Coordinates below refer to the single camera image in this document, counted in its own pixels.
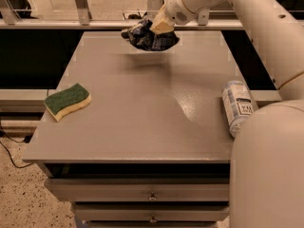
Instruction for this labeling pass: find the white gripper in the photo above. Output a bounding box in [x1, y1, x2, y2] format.
[131, 0, 222, 34]

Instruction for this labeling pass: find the blue chip bag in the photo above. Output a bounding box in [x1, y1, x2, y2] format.
[121, 19, 180, 51]

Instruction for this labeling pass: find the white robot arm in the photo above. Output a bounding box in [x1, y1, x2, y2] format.
[152, 0, 304, 228]

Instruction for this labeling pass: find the clear plastic water bottle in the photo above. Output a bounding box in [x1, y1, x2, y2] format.
[221, 81, 258, 138]

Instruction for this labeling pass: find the green yellow sponge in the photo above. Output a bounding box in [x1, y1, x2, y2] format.
[44, 84, 91, 122]

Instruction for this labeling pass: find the grey drawer cabinet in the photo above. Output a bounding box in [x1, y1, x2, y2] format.
[22, 30, 283, 228]

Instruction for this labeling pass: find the top drawer with knob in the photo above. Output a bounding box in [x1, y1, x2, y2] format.
[45, 179, 229, 202]

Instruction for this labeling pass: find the drawer with knob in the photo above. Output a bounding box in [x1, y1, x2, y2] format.
[72, 202, 229, 223]
[45, 179, 229, 202]

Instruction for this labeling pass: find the metal railing frame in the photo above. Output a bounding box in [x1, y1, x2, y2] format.
[0, 0, 248, 30]

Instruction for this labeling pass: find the black floor cable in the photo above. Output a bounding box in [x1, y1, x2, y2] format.
[0, 123, 35, 170]

